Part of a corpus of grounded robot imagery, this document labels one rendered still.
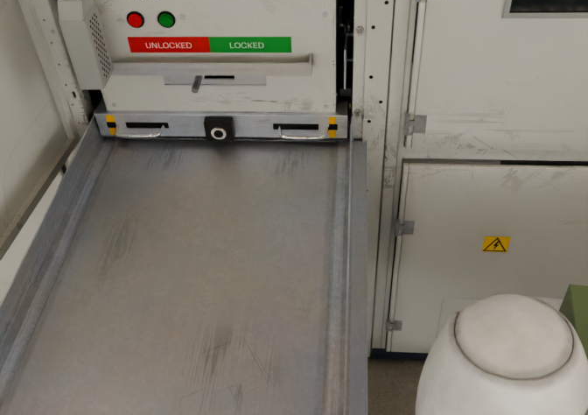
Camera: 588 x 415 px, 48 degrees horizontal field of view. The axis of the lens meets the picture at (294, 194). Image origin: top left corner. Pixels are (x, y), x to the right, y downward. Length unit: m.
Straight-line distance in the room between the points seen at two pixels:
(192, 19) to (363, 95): 0.37
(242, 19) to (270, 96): 0.18
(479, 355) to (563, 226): 1.24
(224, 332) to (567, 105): 0.79
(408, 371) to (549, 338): 1.64
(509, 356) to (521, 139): 1.05
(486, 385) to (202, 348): 0.73
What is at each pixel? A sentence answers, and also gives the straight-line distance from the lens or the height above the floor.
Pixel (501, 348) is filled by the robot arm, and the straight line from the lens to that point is 0.41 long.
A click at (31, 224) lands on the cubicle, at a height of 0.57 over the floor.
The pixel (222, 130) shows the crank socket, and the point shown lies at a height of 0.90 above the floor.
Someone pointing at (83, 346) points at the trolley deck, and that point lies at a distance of 1.14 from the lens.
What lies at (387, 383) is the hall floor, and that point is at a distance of 2.02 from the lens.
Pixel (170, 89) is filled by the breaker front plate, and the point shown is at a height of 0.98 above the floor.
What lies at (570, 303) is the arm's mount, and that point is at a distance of 1.21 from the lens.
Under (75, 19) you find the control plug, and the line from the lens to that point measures 1.23.
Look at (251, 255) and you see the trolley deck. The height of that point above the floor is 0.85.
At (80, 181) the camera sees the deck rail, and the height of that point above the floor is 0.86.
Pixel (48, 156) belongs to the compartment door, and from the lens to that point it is 1.49.
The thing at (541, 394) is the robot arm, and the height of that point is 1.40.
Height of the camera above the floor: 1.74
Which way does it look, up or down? 44 degrees down
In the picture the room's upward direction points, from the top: 3 degrees counter-clockwise
